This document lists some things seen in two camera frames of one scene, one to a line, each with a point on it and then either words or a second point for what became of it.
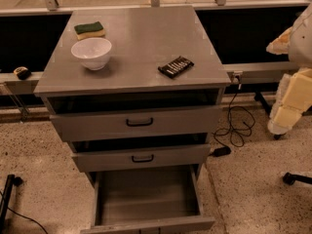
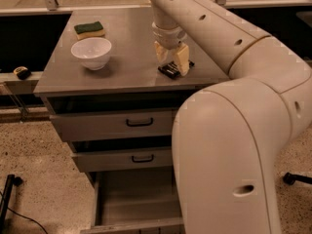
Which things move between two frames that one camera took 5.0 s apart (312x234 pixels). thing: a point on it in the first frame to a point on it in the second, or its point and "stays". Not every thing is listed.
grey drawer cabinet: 137,94 stays
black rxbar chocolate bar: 175,66 stays
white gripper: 301,44 to 169,37
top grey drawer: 137,123 stays
